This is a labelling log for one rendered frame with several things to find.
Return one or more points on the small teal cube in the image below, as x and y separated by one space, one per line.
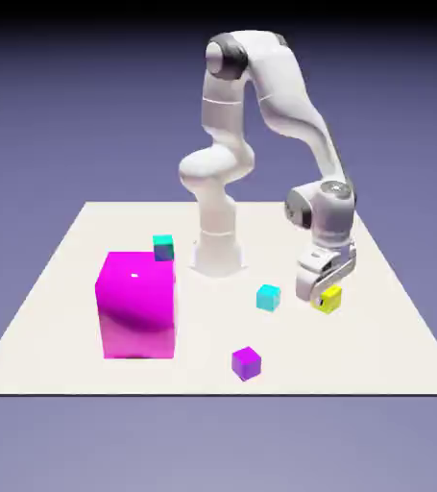
163 248

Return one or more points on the small purple cube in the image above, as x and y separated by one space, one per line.
245 364

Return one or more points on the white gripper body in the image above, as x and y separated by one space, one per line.
309 275

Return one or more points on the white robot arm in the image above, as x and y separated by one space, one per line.
222 127

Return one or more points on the large magenta box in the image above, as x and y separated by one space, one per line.
137 307

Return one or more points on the small yellow cube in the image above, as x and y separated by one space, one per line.
330 299

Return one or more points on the small cyan cube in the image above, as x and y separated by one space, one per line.
268 298

